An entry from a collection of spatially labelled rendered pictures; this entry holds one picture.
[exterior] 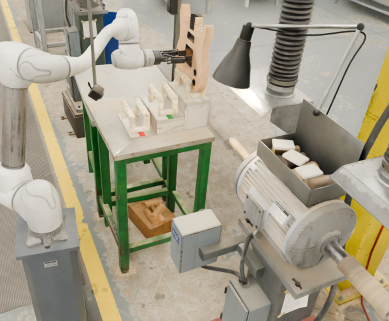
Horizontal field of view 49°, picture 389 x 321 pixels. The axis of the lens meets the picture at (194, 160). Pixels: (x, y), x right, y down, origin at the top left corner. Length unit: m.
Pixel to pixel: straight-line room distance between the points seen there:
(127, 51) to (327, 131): 1.17
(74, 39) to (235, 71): 2.55
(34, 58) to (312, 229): 1.19
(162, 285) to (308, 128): 1.64
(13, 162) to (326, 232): 1.37
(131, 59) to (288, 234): 1.26
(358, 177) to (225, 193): 2.33
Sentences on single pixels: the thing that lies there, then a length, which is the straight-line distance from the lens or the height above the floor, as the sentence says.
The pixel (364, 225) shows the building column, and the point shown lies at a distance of 2.58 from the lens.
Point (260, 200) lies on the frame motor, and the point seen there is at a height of 1.29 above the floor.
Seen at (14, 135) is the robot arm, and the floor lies 1.15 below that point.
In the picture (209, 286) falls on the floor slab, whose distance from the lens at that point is 2.77.
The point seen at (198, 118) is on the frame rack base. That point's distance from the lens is 2.38.
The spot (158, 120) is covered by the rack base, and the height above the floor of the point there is 1.02.
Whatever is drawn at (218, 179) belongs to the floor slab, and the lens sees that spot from 3.56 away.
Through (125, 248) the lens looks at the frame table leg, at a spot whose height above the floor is 0.23.
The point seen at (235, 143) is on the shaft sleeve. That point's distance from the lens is 1.70.
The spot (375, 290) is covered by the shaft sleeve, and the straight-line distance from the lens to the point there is 1.28.
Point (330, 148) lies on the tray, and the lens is 1.38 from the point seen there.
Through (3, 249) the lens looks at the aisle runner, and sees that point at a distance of 3.11.
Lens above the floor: 2.18
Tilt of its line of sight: 36 degrees down
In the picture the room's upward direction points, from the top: 5 degrees clockwise
